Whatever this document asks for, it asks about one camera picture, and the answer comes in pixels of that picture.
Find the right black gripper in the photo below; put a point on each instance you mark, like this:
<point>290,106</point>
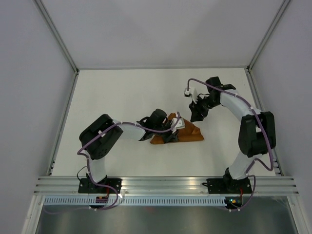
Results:
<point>196,111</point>

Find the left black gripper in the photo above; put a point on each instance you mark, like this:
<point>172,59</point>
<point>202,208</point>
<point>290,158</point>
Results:
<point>171,137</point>

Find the brown cloth napkin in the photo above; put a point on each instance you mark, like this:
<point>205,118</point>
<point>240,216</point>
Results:
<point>190,133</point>

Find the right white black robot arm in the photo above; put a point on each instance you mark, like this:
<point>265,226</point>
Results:
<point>256,138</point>

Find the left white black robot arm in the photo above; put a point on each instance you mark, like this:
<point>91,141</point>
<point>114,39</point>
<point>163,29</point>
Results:
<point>99,138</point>

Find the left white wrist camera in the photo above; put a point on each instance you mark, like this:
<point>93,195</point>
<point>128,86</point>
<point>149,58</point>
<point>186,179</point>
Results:
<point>177,124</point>

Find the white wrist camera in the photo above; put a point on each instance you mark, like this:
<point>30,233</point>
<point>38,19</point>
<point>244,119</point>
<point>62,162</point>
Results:
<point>191,92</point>
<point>177,124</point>

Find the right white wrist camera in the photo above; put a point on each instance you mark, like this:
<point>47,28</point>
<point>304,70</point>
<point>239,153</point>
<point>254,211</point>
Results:
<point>191,92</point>

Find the rear aluminium frame bar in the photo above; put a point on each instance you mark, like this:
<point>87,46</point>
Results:
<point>164,67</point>

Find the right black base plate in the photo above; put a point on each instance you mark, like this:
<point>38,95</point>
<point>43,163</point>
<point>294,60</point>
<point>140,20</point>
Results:
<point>219,186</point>

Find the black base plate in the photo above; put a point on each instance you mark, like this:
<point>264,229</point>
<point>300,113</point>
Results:
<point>219,186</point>
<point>87,187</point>

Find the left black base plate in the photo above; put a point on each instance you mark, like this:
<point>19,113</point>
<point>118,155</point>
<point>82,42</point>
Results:
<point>87,187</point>

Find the aluminium front rail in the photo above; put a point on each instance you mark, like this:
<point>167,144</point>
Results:
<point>180,186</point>

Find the white slotted cable duct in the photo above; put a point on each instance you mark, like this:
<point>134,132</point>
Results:
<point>138,201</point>

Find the right aluminium frame post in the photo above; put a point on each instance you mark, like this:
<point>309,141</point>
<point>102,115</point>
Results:
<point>269,32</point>

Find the aluminium frame post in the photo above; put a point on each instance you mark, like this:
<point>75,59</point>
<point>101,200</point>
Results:
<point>269,32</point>
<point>55,33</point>

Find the left aluminium frame post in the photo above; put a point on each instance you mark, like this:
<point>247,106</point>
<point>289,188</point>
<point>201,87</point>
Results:
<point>55,33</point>

